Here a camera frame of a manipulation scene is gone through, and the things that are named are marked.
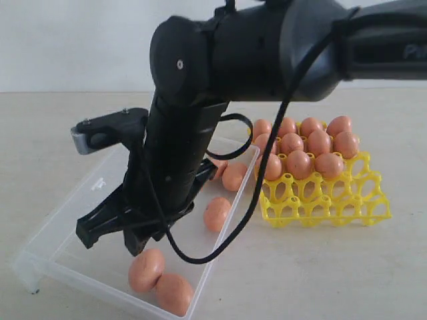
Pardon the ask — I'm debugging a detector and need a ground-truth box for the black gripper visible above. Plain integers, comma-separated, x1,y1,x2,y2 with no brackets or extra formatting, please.
75,147,217,257

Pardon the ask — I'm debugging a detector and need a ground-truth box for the clear plastic storage box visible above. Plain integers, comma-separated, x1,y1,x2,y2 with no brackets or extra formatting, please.
13,146,260,319

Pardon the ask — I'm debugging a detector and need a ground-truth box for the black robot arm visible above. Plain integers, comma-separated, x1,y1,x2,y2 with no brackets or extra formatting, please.
71,1,426,255

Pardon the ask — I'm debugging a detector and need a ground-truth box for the yellow plastic egg tray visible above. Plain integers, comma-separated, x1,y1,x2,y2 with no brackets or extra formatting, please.
259,151,392,228

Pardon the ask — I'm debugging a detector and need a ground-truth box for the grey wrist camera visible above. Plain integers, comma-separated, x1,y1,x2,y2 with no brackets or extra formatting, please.
71,107,149,155

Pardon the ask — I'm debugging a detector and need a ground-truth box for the black cable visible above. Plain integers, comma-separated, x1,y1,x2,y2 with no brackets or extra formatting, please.
131,6,361,264

